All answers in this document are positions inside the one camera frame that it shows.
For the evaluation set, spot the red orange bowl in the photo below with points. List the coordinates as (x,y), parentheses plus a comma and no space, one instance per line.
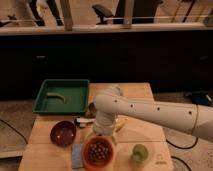
(97,166)

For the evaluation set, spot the small metal cup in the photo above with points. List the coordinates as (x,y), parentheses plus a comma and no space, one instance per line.
(92,110)

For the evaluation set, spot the white handled utensil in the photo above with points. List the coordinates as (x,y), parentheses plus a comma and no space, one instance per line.
(83,122)

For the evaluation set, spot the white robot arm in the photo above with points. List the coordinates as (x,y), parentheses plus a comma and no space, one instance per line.
(196,120)

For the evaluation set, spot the blue sponge cloth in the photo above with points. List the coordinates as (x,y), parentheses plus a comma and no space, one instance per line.
(76,156)

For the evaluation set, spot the blue black floor device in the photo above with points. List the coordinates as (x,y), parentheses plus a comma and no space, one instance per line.
(200,98)

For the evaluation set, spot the light green cup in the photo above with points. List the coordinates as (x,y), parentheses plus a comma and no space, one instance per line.
(139,153)

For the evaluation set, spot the dark purple bowl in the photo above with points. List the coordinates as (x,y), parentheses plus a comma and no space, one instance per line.
(63,133)

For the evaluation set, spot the green banana in tray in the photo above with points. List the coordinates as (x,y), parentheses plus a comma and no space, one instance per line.
(56,95)

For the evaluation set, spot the dark purple grape bunch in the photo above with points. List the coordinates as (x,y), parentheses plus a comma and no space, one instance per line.
(98,152)

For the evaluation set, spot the black office chair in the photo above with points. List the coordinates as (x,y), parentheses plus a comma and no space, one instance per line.
(102,12)

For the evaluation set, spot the green plastic tray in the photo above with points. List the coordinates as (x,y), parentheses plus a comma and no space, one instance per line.
(76,92)

